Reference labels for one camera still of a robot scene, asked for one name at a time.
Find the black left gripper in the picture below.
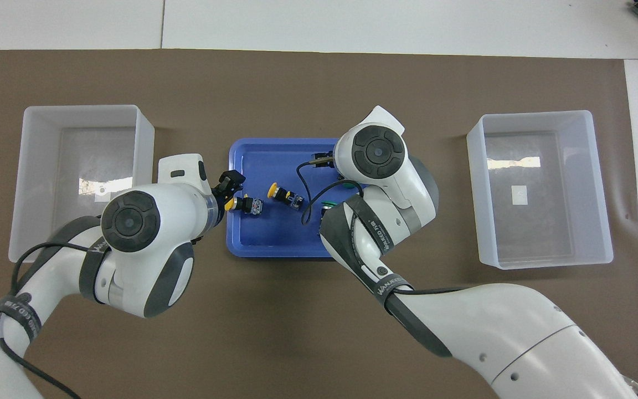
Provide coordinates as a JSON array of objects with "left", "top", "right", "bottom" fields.
[{"left": 209, "top": 170, "right": 246, "bottom": 228}]

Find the yellow push button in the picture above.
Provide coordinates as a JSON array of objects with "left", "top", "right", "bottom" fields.
[
  {"left": 267, "top": 182, "right": 305, "bottom": 211},
  {"left": 224, "top": 194, "right": 265, "bottom": 217}
]

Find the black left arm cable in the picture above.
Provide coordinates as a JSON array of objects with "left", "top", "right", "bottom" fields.
[{"left": 0, "top": 213, "right": 110, "bottom": 399}]

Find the blue plastic tray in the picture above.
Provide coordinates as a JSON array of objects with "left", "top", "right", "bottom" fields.
[{"left": 226, "top": 138, "right": 367, "bottom": 259}]

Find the translucent white plastic box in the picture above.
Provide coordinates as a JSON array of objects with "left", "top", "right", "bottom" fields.
[
  {"left": 8, "top": 105, "right": 156, "bottom": 263},
  {"left": 466, "top": 110, "right": 614, "bottom": 270}
]

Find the brown paper mat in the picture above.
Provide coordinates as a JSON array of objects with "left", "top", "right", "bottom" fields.
[{"left": 0, "top": 49, "right": 638, "bottom": 399}]

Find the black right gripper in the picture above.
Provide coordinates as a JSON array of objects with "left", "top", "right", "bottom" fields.
[{"left": 312, "top": 150, "right": 339, "bottom": 172}]

